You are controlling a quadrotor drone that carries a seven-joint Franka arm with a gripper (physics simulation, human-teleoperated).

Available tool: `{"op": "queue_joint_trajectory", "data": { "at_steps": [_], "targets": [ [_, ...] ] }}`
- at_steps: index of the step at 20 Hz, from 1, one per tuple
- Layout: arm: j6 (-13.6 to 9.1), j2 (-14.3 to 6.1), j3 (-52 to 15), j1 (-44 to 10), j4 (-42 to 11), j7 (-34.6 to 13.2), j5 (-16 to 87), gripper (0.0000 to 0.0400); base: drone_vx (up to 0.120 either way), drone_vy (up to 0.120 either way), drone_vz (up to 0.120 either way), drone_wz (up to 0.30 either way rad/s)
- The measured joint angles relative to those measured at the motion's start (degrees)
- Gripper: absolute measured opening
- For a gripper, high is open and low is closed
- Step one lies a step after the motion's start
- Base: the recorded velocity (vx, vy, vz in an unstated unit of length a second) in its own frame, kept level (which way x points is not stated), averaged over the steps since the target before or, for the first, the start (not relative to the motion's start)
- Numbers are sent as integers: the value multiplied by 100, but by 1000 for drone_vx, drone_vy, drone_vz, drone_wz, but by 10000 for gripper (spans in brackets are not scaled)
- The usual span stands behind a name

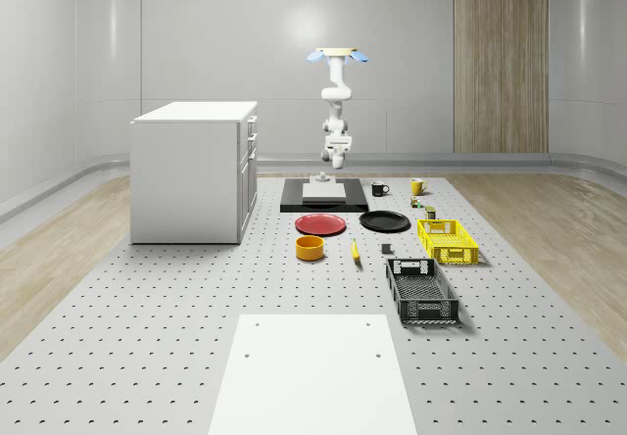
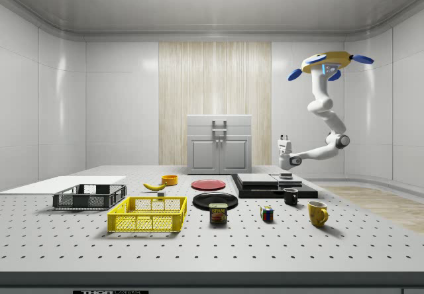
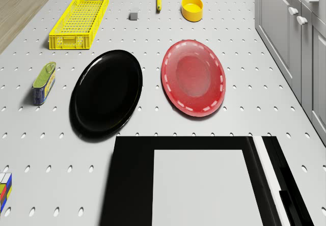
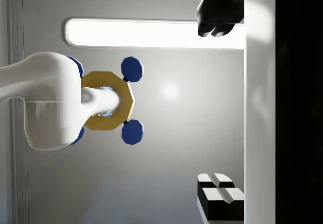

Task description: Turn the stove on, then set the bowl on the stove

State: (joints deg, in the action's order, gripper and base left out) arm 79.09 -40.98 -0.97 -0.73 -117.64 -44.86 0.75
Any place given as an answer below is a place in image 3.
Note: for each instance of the flat-sided can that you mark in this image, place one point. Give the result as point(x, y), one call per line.
point(43, 86)

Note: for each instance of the black stove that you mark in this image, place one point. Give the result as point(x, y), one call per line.
point(132, 180)

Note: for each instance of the black plate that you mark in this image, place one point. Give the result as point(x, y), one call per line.
point(107, 93)

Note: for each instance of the puzzle cube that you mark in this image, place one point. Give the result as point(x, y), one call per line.
point(5, 190)

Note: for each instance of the yellow bowl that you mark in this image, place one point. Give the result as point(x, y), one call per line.
point(192, 13)

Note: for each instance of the yellow basket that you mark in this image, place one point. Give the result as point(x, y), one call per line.
point(69, 42)

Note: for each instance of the red plate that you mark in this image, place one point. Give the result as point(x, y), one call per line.
point(193, 78)

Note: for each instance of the white cabinet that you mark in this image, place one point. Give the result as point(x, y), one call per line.
point(280, 27)

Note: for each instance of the grey cube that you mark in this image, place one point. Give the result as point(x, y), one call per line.
point(133, 16)

